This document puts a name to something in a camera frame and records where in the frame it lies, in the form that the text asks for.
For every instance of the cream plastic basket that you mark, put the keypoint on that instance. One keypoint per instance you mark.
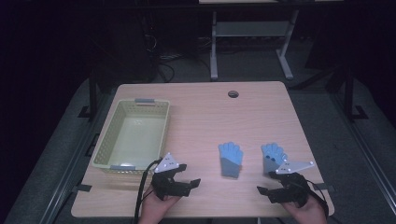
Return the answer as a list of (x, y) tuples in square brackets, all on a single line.
[(137, 137)]

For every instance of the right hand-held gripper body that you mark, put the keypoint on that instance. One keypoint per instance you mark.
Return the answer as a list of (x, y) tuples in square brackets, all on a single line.
[(292, 189)]

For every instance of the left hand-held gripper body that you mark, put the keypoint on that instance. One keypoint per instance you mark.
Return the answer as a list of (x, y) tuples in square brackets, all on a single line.
[(169, 188)]

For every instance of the blue and grey glove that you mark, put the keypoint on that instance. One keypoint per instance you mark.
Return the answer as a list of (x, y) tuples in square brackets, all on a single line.
[(270, 154), (231, 160)]

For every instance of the black tape strip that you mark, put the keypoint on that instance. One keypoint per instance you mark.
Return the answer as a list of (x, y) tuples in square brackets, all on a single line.
[(327, 187), (82, 188)]

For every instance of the person's left hand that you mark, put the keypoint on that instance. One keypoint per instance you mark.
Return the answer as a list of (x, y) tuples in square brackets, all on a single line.
[(154, 210)]

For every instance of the person's right hand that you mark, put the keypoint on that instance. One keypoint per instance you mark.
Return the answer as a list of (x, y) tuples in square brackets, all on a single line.
[(309, 213)]

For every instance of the grey table grommet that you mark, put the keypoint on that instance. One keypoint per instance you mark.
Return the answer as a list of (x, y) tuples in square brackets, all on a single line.
[(233, 94)]

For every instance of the aluminium rail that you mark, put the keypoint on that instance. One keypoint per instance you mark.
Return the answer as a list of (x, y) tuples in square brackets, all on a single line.
[(68, 174), (367, 152)]

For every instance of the white metal desk frame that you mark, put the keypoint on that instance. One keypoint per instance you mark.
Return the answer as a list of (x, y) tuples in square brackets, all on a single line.
[(249, 28)]

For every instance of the black metal stand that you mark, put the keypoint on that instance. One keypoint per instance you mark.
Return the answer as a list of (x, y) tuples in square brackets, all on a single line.
[(92, 93), (350, 93)]

